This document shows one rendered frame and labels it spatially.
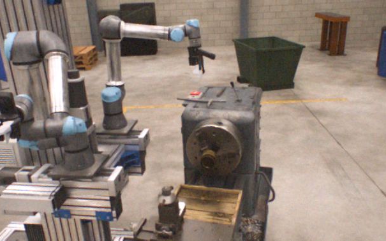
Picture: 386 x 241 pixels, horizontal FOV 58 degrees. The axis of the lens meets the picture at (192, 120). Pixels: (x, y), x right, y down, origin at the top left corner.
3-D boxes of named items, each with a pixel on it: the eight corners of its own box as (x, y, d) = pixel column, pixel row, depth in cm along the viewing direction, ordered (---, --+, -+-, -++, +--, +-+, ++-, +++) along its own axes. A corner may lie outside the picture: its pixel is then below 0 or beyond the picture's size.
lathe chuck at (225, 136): (185, 160, 214) (194, 113, 201) (236, 175, 209) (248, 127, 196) (182, 167, 206) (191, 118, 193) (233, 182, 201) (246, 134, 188)
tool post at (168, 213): (164, 211, 156) (163, 192, 153) (180, 213, 154) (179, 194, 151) (159, 222, 150) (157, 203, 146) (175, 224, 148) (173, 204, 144)
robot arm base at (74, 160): (57, 170, 167) (53, 152, 163) (72, 155, 181) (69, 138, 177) (87, 171, 165) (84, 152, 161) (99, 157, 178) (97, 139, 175)
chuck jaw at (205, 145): (207, 146, 200) (196, 129, 198) (214, 143, 198) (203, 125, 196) (203, 155, 191) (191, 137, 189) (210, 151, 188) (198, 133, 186)
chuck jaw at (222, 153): (219, 145, 198) (240, 146, 195) (219, 153, 200) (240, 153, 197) (215, 153, 188) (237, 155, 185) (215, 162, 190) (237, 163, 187)
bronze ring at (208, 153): (201, 147, 192) (198, 155, 184) (219, 148, 190) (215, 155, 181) (203, 162, 195) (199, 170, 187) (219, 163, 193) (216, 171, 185)
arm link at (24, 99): (36, 112, 139) (32, 91, 136) (30, 122, 129) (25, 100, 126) (15, 114, 138) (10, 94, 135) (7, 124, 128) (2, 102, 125)
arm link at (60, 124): (71, 38, 160) (78, 139, 143) (46, 40, 158) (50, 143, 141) (66, 22, 149) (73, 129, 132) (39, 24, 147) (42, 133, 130)
